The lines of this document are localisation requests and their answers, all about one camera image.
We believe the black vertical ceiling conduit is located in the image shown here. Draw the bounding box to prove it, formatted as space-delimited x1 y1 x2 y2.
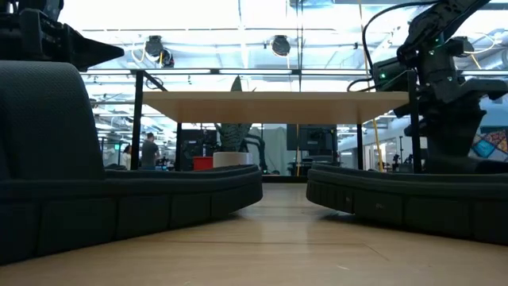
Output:
295 0 305 93

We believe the dark double monitor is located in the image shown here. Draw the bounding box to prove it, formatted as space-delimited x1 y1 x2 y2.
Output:
180 129 218 160

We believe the round black ceiling fixture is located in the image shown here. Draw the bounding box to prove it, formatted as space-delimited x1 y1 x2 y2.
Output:
144 35 164 57
271 34 292 58

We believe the white round plant pot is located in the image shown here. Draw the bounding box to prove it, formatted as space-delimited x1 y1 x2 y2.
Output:
213 151 254 168

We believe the red bin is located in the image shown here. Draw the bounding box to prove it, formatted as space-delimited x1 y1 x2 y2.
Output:
193 156 214 172

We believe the colourful patchwork quilt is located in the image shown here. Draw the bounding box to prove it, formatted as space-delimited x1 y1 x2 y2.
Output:
470 129 508 162

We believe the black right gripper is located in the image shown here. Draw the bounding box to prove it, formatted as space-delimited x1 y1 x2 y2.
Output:
394 37 508 172

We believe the small black ceiling fixture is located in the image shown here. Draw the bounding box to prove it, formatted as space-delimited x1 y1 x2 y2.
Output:
160 47 175 68

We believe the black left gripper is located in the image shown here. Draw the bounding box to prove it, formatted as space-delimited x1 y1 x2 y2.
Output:
0 10 125 72

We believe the slanted yellow pole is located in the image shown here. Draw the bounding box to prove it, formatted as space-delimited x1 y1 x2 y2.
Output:
356 0 384 172

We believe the green snake plant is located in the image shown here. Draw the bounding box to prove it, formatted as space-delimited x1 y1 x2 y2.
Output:
214 75 267 172

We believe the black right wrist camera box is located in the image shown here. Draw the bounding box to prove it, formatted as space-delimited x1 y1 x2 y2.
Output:
371 56 410 93

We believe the dark computer monitor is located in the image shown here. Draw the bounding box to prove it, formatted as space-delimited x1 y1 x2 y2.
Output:
286 123 338 162

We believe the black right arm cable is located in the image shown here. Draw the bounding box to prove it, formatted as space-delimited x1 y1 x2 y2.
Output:
347 0 441 93

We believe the black rubber slide sandal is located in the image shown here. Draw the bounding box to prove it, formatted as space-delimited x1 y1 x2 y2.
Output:
306 161 508 245
0 59 264 266

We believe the hanging black cable loop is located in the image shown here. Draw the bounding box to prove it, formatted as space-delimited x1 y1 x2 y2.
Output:
144 75 165 91

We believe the black table edge rail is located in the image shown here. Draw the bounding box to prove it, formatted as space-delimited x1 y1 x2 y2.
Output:
261 174 309 184

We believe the wooden shelf with black frame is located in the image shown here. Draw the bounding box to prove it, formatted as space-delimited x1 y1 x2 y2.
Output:
130 69 422 174

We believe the person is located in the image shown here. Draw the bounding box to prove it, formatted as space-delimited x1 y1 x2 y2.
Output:
140 132 160 171
121 145 133 171

